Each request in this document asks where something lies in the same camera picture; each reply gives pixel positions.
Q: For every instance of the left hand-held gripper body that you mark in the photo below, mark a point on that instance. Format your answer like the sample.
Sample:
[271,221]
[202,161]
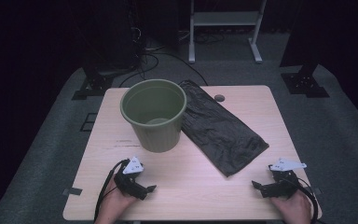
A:
[130,182]

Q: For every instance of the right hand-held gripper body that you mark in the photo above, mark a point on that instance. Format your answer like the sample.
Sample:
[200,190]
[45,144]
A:
[281,186]

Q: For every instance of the green plastic trash bin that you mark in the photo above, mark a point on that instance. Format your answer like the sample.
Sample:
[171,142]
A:
[160,138]

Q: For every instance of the black plastic garbage bag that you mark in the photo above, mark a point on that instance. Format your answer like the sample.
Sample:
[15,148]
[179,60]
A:
[220,130]

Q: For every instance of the person's right hand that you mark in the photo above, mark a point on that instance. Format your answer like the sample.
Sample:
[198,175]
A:
[295,210]

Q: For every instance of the person's left hand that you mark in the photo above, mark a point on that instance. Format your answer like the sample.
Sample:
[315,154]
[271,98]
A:
[112,207]

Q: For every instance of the dark tape strip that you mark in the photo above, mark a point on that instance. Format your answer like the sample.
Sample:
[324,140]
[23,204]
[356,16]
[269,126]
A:
[317,191]
[73,191]

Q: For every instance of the round grey table grommet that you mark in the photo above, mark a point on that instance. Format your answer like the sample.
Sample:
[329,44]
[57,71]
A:
[219,98]

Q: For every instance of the black metal stand base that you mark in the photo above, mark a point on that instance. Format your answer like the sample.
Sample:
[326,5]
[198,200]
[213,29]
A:
[94,87]
[304,84]

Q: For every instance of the dark equipment cabinet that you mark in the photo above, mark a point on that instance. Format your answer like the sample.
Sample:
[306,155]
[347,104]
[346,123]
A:
[115,34]

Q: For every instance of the white metal stand frame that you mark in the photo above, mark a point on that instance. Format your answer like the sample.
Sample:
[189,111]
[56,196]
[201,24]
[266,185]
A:
[225,18]

